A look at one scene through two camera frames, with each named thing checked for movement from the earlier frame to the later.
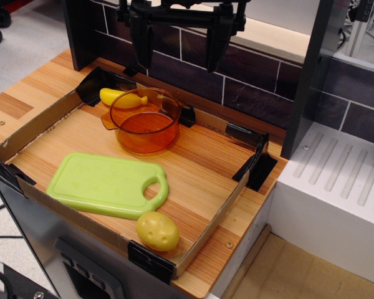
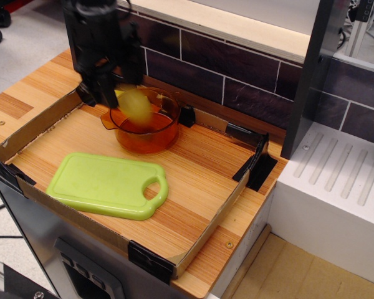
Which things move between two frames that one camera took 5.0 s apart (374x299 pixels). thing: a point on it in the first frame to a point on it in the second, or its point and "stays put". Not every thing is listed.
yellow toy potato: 158,231 to 135,105
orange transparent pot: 146,120 stays put
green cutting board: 107,185 stays put
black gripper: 222,18 to 100,33
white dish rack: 331,200 stays put
